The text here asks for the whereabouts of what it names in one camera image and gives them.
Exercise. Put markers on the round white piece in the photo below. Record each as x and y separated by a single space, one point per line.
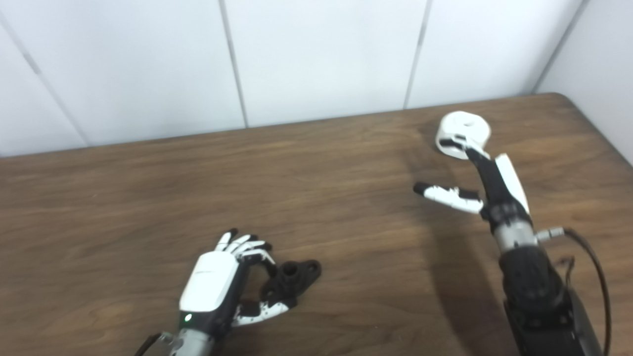
467 123

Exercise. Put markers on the black flanged holder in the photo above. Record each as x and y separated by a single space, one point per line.
296 279

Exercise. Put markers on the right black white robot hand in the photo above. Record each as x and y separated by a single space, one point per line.
497 188

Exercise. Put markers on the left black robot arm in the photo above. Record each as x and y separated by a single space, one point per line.
193 345

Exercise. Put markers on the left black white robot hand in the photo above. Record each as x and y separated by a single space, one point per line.
210 282

